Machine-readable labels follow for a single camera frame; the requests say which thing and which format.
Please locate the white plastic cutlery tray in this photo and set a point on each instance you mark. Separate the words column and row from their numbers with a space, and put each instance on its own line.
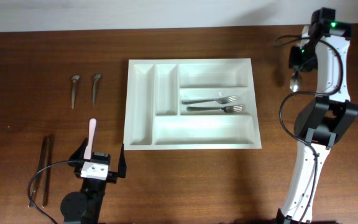
column 157, row 120

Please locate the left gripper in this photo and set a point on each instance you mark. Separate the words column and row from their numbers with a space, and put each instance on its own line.
column 112, row 176

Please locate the small metal spoon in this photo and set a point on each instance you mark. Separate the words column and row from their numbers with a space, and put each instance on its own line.
column 74, row 80
column 96, row 79

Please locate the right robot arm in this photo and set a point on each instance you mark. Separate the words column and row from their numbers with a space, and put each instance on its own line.
column 318, row 58

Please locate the small metal spoon right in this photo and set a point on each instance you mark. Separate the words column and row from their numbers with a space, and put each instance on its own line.
column 96, row 79

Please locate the metal fork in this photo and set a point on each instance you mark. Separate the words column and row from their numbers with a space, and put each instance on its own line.
column 221, row 100
column 226, row 109

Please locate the small metal spoon left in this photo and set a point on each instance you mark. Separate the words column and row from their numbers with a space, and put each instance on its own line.
column 74, row 80

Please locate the pink plastic knife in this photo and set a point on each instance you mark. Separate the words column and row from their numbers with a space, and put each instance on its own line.
column 91, row 132

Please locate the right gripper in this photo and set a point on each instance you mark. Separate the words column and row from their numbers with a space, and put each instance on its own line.
column 294, row 60

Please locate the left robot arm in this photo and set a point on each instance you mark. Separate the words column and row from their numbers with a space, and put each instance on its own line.
column 84, row 206

